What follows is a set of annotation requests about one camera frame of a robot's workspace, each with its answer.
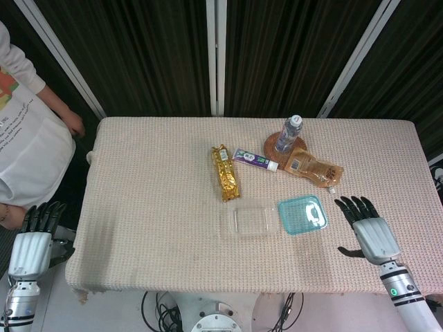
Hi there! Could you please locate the transparent blue container lid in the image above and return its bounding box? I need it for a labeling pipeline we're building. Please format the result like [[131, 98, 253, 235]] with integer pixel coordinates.
[[278, 194, 330, 237]]

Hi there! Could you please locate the white frame post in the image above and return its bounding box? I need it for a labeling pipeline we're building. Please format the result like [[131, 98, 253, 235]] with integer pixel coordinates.
[[205, 0, 228, 117], [316, 0, 403, 119], [12, 0, 107, 120]]

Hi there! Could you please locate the brown woven round coaster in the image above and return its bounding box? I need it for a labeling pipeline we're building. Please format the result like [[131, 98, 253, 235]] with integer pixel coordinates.
[[263, 130, 309, 171]]

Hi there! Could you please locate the clear plastic water bottle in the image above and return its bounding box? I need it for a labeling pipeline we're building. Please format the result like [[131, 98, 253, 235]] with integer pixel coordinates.
[[274, 114, 305, 154]]

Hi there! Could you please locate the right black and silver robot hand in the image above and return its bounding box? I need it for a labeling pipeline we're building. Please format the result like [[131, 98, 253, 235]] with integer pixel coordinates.
[[334, 196, 403, 267]]

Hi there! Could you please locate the person in white shirt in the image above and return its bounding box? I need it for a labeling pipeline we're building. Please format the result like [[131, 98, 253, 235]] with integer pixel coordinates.
[[0, 19, 86, 230]]

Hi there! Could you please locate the dark pleated curtain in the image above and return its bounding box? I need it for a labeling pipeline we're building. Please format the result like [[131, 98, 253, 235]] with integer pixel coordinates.
[[34, 0, 213, 118], [223, 0, 384, 118]]

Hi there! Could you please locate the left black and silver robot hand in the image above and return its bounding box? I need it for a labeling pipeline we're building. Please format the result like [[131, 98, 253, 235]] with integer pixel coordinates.
[[7, 202, 75, 278]]

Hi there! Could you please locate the clear plastic food container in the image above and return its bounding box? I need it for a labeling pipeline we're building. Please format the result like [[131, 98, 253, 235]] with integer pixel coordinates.
[[219, 198, 281, 240]]

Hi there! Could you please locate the orange refill spout pouch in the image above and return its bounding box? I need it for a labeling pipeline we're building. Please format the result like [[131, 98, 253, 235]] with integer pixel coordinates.
[[283, 146, 345, 194]]

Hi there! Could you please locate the black and white equipment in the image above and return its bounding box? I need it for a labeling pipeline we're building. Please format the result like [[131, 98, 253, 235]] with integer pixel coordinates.
[[428, 156, 443, 205]]

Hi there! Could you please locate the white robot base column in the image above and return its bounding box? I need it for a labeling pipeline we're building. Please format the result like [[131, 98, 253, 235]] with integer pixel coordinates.
[[172, 291, 264, 332]]

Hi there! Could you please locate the black cable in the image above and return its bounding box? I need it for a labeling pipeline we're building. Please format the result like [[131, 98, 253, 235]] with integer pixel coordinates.
[[141, 290, 183, 332], [272, 292, 306, 332]]

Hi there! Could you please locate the beige waffle tablecloth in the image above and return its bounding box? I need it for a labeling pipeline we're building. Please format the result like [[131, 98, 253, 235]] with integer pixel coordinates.
[[64, 116, 443, 306]]

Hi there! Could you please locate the gold foil snack package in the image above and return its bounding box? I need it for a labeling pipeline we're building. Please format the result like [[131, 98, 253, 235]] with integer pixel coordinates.
[[210, 145, 242, 203]]

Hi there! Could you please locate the purple and white toothpaste tube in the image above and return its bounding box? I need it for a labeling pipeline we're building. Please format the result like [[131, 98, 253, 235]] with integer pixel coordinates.
[[232, 147, 280, 173]]

